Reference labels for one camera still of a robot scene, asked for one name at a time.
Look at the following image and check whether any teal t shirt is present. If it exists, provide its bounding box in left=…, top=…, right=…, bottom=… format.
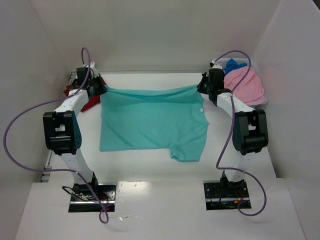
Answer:
left=99, top=85, right=209, bottom=162

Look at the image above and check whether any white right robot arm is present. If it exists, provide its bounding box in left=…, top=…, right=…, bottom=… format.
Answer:
left=197, top=68, right=269, bottom=197

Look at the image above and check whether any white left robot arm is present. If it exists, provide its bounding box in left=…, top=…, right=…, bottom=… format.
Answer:
left=42, top=62, right=107, bottom=195

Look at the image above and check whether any red folded t shirt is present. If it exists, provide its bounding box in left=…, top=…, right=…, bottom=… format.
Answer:
left=63, top=79, right=101, bottom=113

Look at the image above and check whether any white plastic laundry basket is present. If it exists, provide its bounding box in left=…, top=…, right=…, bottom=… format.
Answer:
left=214, top=57, right=269, bottom=109

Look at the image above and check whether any blue t shirt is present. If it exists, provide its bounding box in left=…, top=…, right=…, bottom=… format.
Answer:
left=225, top=58, right=247, bottom=75

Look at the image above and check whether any pink t shirt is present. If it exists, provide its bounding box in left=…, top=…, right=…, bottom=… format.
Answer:
left=223, top=67, right=267, bottom=106

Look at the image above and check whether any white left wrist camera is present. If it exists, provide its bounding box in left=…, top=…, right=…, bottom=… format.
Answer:
left=90, top=61, right=99, bottom=78

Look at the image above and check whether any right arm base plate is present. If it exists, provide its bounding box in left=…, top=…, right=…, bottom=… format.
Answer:
left=203, top=181, right=252, bottom=211

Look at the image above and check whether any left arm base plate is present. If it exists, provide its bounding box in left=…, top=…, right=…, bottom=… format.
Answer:
left=62, top=183, right=117, bottom=213

